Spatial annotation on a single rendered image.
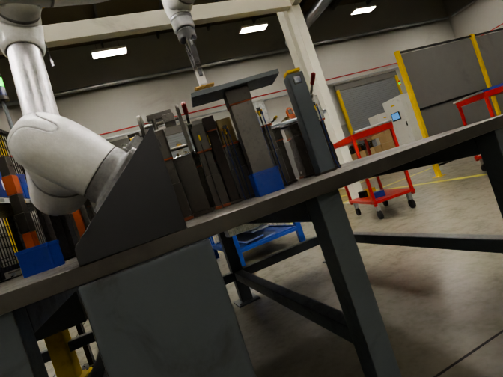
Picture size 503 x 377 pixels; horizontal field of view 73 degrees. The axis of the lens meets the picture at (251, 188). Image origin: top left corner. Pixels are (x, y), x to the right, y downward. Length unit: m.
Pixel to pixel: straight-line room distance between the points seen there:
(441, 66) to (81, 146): 6.02
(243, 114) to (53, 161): 0.76
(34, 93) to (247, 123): 0.73
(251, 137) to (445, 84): 5.26
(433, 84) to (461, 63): 0.74
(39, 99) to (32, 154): 0.36
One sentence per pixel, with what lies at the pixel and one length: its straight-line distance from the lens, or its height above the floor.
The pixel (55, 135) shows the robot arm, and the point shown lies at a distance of 0.93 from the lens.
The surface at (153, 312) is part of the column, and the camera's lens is 0.84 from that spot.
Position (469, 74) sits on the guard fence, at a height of 1.36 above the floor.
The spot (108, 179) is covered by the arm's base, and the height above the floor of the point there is 0.87.
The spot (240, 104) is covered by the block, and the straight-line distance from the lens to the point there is 1.43.
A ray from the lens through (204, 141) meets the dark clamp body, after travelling 1.51.
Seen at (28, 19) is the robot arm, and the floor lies 1.49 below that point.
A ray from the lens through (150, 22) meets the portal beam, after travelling 5.38.
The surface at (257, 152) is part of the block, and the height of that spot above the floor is 0.87.
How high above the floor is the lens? 0.74
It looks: level
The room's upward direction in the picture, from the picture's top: 19 degrees counter-clockwise
